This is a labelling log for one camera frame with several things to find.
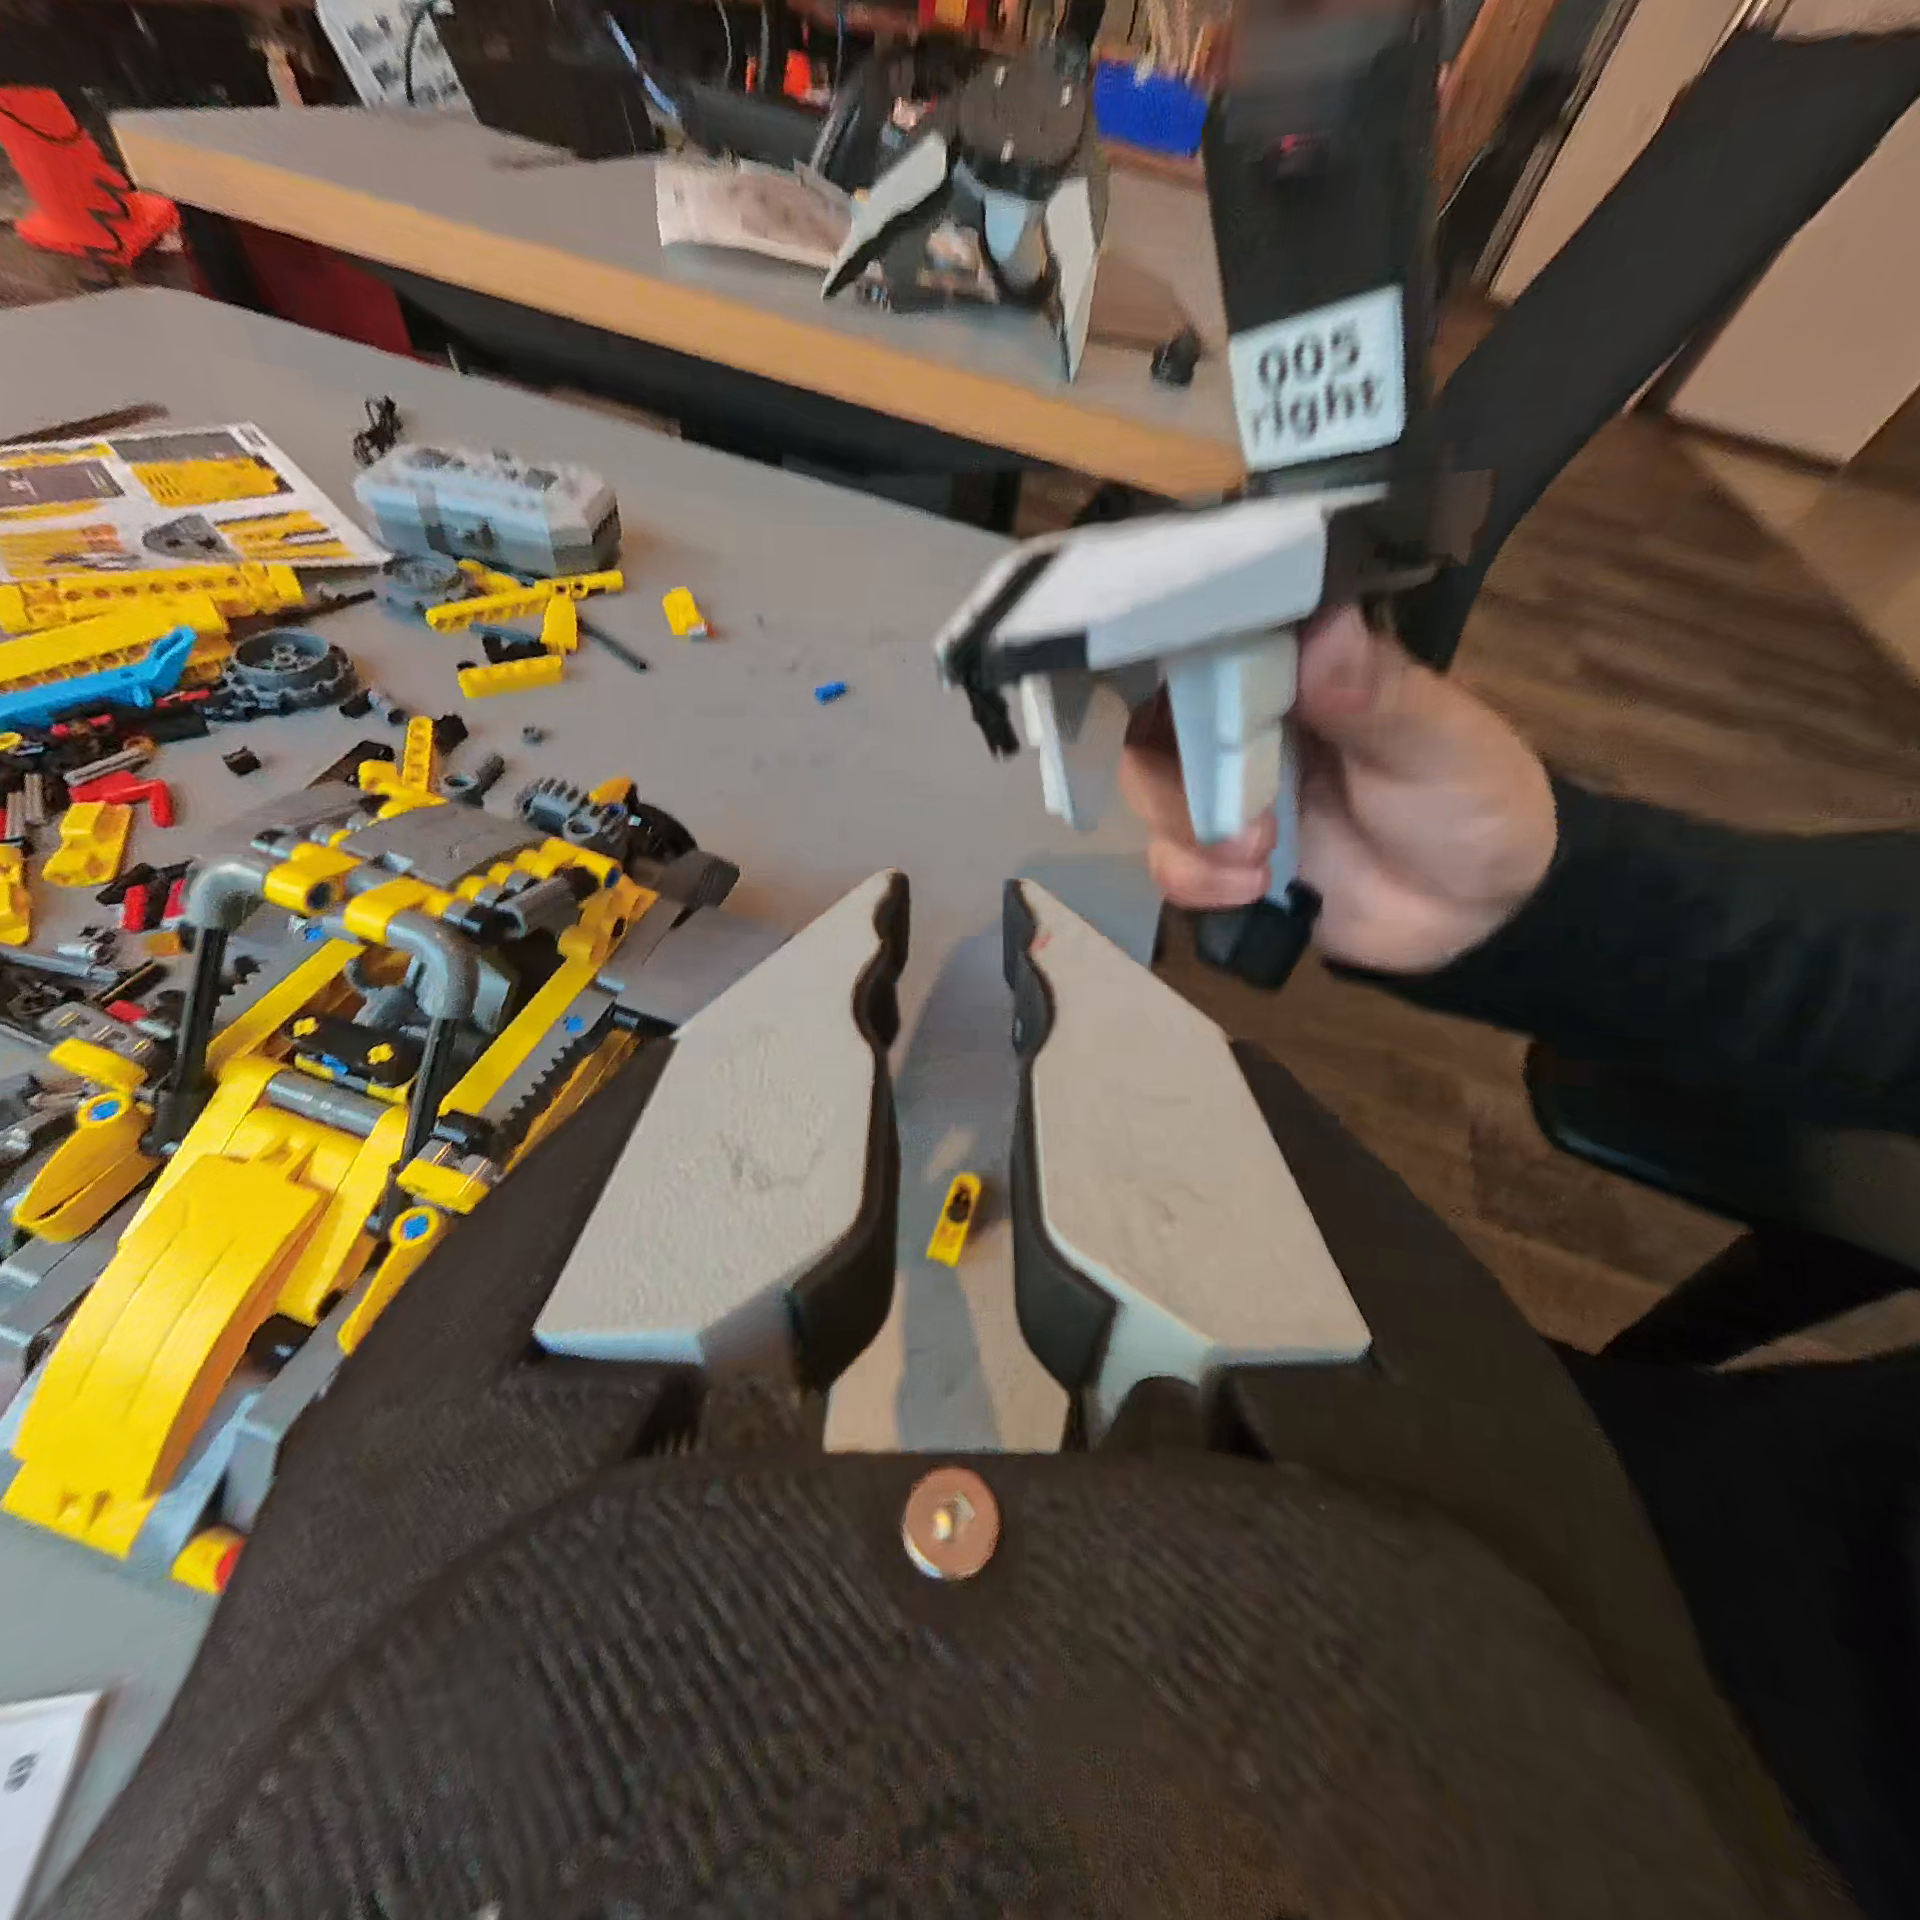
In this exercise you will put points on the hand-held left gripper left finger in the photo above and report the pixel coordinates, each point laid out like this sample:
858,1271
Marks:
721,1171

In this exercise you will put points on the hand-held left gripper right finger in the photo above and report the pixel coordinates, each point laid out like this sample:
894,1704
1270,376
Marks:
1171,1184

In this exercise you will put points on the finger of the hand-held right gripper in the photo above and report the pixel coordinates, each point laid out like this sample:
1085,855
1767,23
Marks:
1081,735
1171,586

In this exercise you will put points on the small yellow connector brick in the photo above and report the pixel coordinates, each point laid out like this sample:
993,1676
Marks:
955,1218

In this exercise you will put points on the grey desk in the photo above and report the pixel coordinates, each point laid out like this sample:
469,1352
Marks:
781,763

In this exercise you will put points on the person's right hand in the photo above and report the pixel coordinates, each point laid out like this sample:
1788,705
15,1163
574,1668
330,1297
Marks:
1425,809

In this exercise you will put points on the blue storage bin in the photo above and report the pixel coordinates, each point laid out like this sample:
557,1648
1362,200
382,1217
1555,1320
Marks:
1148,108

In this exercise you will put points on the small black object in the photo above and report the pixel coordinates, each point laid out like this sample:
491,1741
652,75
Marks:
1175,355

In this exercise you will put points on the spare gripper device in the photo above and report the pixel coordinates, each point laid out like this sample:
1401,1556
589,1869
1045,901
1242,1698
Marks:
974,194

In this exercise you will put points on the yellow brick with orange tip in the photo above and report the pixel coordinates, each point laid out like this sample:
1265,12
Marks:
684,612

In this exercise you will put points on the black axle rod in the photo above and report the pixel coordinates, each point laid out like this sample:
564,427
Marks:
617,643

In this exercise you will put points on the smooth yellow panel brick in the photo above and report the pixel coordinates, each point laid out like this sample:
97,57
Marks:
559,621

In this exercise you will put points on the short yellow beam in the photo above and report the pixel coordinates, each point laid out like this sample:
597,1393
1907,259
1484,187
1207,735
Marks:
511,676

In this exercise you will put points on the yellow toy vehicle model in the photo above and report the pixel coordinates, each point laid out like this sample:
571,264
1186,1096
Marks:
181,1320

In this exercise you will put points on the white paper sheet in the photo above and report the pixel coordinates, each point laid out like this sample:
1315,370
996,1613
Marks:
745,210

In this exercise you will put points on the long yellow beam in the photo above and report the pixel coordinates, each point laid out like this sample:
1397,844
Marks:
511,604

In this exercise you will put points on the grey battery box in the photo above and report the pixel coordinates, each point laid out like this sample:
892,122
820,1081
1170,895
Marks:
481,504

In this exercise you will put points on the dark grey wheel rim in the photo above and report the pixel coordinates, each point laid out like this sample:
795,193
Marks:
293,675

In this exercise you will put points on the grey gear hub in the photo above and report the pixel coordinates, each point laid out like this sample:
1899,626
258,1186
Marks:
412,580

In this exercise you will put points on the pile of loose building bricks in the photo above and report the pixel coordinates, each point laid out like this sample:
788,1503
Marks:
91,840

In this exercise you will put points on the wooden edged table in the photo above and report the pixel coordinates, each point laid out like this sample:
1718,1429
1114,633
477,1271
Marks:
524,225

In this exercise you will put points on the blue beam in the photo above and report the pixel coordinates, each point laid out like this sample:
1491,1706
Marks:
91,692

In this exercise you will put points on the instruction booklet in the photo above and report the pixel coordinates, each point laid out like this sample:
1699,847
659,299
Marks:
37,1800

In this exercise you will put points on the white printed sign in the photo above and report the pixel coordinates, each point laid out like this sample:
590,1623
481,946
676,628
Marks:
390,53

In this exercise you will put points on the dark flat stick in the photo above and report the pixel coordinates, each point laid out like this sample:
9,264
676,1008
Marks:
76,426

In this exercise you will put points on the orange plastic object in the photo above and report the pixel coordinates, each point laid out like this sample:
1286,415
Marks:
76,164

